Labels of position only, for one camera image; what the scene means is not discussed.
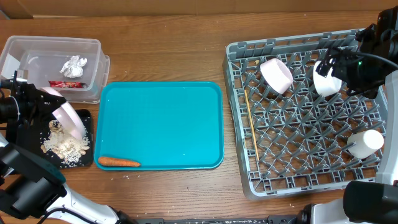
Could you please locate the pink plate with food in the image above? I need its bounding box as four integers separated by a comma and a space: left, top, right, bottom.
40, 87, 86, 140

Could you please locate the white bowl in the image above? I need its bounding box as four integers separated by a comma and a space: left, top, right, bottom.
313, 61, 342, 97

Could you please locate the red snack wrapper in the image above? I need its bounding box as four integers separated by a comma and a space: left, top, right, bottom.
49, 81, 88, 88

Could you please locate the white tissue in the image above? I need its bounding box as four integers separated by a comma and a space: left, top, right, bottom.
60, 55, 88, 78

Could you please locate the white cup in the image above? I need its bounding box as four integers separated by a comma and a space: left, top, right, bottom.
347, 129, 384, 159

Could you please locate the pink bowl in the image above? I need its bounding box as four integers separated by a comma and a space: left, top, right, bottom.
259, 58, 293, 94

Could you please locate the orange carrot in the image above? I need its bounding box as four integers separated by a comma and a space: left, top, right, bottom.
98, 156, 141, 167

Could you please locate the wooden chopstick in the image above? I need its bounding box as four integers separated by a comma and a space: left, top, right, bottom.
244, 90, 259, 162

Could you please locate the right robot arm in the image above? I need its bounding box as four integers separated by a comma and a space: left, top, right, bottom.
297, 7, 397, 223

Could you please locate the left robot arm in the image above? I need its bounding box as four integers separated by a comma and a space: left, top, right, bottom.
1, 79, 135, 224

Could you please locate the grey dishwasher rack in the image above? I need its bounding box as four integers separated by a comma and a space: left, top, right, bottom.
223, 30, 384, 200

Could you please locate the black plastic tray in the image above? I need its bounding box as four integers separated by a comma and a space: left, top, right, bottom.
3, 109, 94, 169

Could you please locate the rice and peanut pile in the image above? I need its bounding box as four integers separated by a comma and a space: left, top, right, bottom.
40, 120, 90, 165

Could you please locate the clear plastic bin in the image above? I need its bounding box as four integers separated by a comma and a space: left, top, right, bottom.
1, 35, 110, 104

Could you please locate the teal serving tray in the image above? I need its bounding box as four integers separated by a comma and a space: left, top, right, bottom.
94, 82, 224, 170

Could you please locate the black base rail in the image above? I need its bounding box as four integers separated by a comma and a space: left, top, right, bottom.
132, 212, 311, 224

